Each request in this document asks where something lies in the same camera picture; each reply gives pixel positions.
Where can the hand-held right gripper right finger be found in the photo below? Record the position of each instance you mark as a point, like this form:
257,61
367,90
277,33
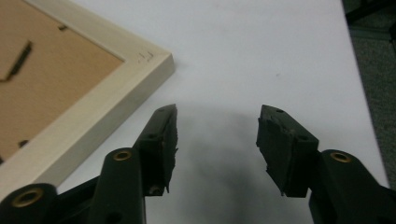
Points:
286,149

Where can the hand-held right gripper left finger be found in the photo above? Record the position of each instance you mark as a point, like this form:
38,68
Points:
155,146

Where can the wooden picture frame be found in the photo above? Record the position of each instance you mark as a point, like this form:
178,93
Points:
93,109

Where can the white table sheet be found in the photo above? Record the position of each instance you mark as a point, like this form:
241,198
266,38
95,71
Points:
249,62

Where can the black metal stand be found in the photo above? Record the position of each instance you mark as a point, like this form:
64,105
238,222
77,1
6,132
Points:
367,9

